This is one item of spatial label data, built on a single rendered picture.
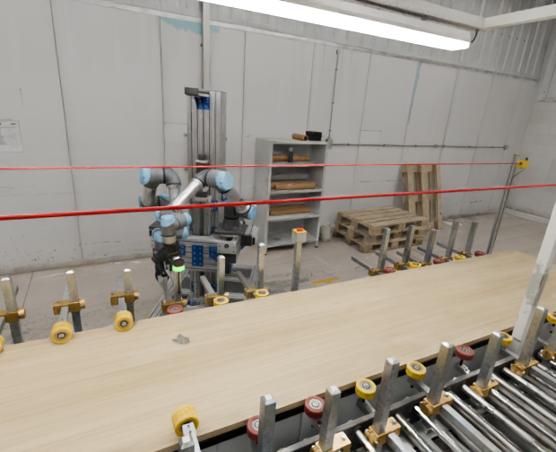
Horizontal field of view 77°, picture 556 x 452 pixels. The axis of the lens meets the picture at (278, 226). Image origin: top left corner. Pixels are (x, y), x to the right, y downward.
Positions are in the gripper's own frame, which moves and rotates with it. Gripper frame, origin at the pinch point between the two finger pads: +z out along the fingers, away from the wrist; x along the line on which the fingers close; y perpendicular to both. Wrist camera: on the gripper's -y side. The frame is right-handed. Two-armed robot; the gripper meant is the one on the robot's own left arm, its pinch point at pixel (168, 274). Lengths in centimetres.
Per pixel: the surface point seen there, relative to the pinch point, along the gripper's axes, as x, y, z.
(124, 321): -23.5, -36.2, 1.9
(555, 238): -158, 112, -43
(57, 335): -14, -61, 2
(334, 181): 140, 373, 23
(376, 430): -132, 8, 14
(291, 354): -88, 10, 8
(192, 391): -76, -34, 7
